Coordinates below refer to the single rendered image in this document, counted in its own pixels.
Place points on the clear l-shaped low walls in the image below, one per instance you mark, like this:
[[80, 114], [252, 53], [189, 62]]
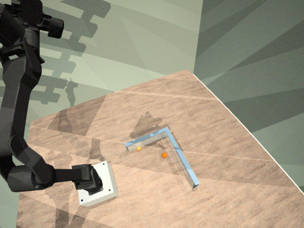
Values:
[[155, 138]]

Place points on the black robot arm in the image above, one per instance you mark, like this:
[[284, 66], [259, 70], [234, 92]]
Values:
[[20, 76]]

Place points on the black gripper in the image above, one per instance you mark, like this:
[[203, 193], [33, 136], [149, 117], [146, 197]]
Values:
[[54, 26]]

